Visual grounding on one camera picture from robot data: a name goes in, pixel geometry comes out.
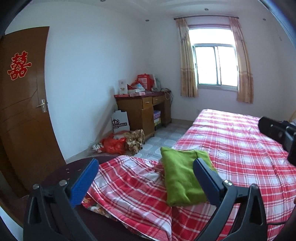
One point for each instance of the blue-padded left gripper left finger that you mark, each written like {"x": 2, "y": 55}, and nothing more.
{"x": 50, "y": 212}

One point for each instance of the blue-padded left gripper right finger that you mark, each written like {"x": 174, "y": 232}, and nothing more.
{"x": 250, "y": 221}

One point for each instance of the green orange striped knit sweater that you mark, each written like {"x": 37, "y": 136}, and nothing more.
{"x": 182, "y": 186}

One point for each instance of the right beige floral curtain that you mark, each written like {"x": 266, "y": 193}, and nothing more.
{"x": 245, "y": 77}

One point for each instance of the beige floral curtain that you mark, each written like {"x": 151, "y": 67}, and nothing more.
{"x": 188, "y": 77}
{"x": 245, "y": 77}

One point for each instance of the brown wooden door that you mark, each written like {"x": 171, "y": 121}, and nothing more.
{"x": 29, "y": 149}

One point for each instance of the red white plaid bed sheet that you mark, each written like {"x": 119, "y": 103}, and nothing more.
{"x": 131, "y": 190}

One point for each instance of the red plastic bag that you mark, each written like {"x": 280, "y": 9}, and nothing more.
{"x": 113, "y": 146}

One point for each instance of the left beige floral curtain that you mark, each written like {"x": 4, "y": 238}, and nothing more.
{"x": 188, "y": 77}

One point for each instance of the brown patterned fabric bag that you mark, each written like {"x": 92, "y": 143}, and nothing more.
{"x": 134, "y": 140}

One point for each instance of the white printed paper bag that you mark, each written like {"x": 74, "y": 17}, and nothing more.
{"x": 120, "y": 121}

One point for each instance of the stacked boxes under desk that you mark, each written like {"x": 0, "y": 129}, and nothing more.
{"x": 157, "y": 119}

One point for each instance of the brown wooden desk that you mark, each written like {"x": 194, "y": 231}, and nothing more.
{"x": 140, "y": 110}

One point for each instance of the white card box on desk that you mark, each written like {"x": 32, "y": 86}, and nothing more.
{"x": 122, "y": 85}

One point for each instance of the red gift box on desk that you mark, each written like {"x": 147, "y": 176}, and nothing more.
{"x": 146, "y": 81}

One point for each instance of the red double happiness sticker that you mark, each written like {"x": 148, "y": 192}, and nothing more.
{"x": 19, "y": 65}

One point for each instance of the window with white frame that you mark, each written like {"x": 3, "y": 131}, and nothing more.
{"x": 214, "y": 56}

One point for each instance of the silver door handle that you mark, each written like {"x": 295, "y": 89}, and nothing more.
{"x": 42, "y": 105}

